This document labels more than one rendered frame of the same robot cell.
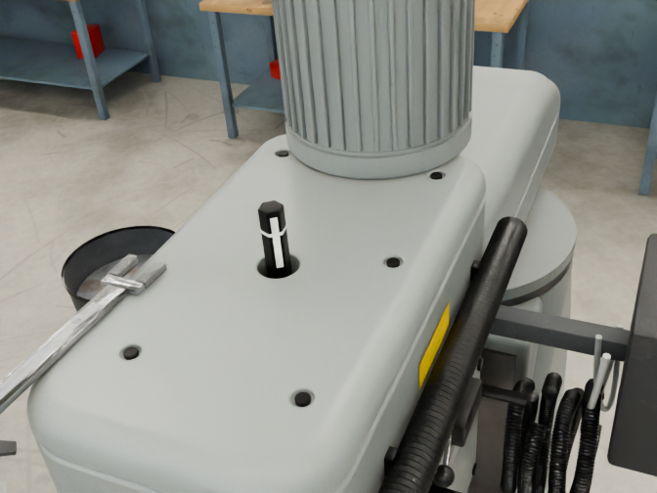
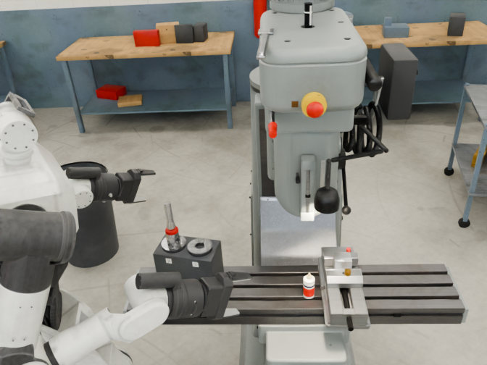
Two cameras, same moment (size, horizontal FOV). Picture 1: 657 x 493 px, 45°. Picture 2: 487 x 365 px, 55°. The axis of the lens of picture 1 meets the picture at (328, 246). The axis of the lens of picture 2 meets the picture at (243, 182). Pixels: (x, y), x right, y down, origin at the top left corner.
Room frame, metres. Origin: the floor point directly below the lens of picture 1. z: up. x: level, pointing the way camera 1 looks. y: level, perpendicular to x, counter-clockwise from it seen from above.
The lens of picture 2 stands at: (-0.56, 0.70, 2.20)
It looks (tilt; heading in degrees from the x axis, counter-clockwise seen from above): 32 degrees down; 338
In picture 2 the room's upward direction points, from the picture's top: 3 degrees counter-clockwise
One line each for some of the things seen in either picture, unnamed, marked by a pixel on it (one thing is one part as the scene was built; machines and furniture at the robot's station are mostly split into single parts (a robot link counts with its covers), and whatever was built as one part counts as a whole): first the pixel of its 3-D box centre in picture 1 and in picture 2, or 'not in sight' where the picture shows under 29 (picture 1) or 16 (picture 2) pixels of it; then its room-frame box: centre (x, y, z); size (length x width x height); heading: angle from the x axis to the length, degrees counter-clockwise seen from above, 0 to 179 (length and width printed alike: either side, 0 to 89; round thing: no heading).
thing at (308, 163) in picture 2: not in sight; (307, 188); (0.45, 0.09, 1.45); 0.04 x 0.04 x 0.21; 64
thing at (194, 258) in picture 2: not in sight; (189, 265); (0.74, 0.41, 1.04); 0.22 x 0.12 x 0.20; 52
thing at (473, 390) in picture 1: (449, 428); not in sight; (0.55, -0.11, 1.66); 0.12 x 0.04 x 0.04; 154
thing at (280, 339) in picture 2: not in sight; (301, 311); (0.55, 0.04, 0.80); 0.50 x 0.35 x 0.12; 154
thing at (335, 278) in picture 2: not in sight; (343, 278); (0.44, -0.06, 1.03); 0.12 x 0.06 x 0.04; 63
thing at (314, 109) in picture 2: not in sight; (314, 108); (0.32, 0.16, 1.76); 0.04 x 0.03 x 0.04; 64
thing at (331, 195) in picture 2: not in sight; (327, 197); (0.36, 0.08, 1.46); 0.07 x 0.07 x 0.06
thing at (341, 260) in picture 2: not in sight; (342, 263); (0.49, -0.08, 1.05); 0.06 x 0.05 x 0.06; 63
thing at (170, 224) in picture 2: not in sight; (169, 216); (0.77, 0.45, 1.26); 0.03 x 0.03 x 0.11
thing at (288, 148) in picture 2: not in sight; (305, 162); (0.55, 0.04, 1.47); 0.21 x 0.19 x 0.32; 64
